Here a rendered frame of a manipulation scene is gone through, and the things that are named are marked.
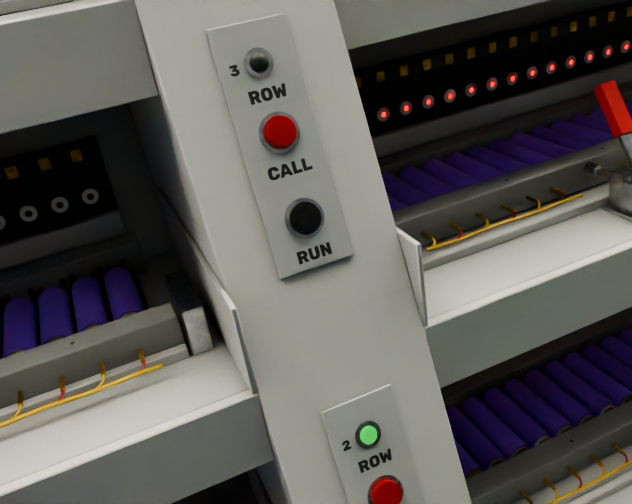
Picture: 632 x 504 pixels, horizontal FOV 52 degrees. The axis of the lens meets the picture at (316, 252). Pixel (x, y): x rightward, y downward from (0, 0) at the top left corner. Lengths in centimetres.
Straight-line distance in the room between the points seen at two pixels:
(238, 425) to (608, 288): 23
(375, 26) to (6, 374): 26
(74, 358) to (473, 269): 23
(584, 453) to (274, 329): 28
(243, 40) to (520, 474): 34
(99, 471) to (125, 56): 19
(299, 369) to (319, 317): 3
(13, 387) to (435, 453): 22
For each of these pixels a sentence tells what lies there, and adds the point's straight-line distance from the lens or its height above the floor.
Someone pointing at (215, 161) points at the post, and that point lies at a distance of 31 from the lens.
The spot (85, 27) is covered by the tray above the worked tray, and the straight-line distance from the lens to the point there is 32.
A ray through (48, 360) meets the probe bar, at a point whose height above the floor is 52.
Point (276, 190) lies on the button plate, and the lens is 31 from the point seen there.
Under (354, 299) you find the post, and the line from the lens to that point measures 33.
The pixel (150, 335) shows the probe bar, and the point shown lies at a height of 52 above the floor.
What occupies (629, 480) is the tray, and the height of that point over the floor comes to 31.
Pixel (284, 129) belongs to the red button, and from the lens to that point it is 31.
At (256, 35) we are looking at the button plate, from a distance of 32.
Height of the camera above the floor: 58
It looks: 8 degrees down
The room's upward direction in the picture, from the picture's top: 16 degrees counter-clockwise
